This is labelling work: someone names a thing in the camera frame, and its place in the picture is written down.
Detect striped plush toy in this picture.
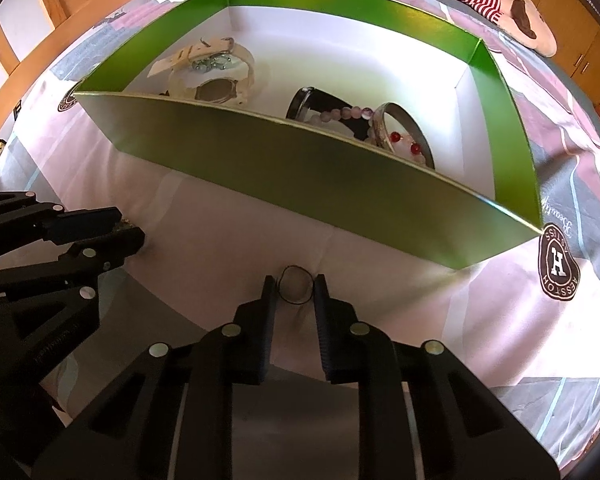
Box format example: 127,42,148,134
359,0,559,59

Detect wooden bed frame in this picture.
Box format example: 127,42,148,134
0,0,177,198

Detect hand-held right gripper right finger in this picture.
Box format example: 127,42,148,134
312,274,556,480

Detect thin black hair tie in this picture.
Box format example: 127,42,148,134
277,265,315,306

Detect black wristwatch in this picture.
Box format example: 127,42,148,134
286,86,362,136

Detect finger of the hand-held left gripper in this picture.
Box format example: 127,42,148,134
0,191,124,247
0,227,146,313

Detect red and yellow bead bracelet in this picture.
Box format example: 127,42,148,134
387,130,432,164

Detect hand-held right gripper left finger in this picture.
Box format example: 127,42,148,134
32,275,279,480

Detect green cardboard box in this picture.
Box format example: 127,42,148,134
72,0,544,272

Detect printed bed sheet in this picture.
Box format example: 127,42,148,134
0,0,600,463

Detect pink bead bracelet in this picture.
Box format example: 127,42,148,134
305,105,381,142

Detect wooden cabinet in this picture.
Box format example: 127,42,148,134
460,0,600,113

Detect beige watch on cushion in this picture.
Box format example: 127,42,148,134
145,36,257,107

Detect silver bangle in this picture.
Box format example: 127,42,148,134
371,102,436,170

